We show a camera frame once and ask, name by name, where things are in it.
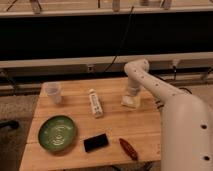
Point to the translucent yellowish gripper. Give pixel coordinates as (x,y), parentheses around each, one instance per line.
(132,100)

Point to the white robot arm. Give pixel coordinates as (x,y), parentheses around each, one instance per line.
(187,121)

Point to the white ceramic cup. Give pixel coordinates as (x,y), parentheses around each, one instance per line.
(53,91)

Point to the white tube bottle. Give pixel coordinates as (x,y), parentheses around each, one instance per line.
(96,107)

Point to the black chair base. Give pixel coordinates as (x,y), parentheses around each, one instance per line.
(13,124)

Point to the black rectangular sponge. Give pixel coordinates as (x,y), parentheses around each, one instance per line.
(95,142)

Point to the green ceramic bowl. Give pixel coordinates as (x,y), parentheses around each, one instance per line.
(57,133)

